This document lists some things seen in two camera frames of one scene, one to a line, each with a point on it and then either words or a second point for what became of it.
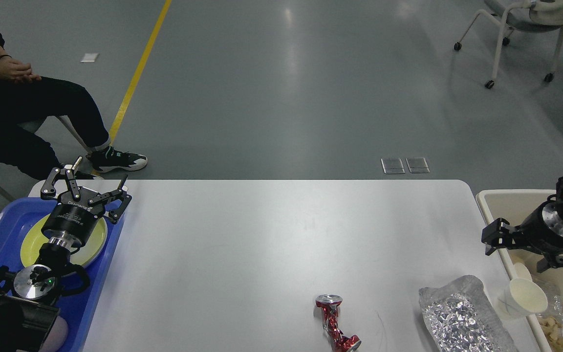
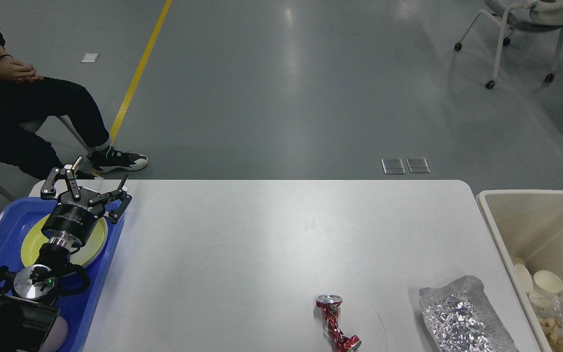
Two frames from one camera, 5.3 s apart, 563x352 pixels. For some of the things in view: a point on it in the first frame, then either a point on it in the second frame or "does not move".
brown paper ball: (552, 331) does not move
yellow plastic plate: (90, 248) does not move
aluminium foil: (554, 307) does not move
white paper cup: (524, 298) to (546, 287)
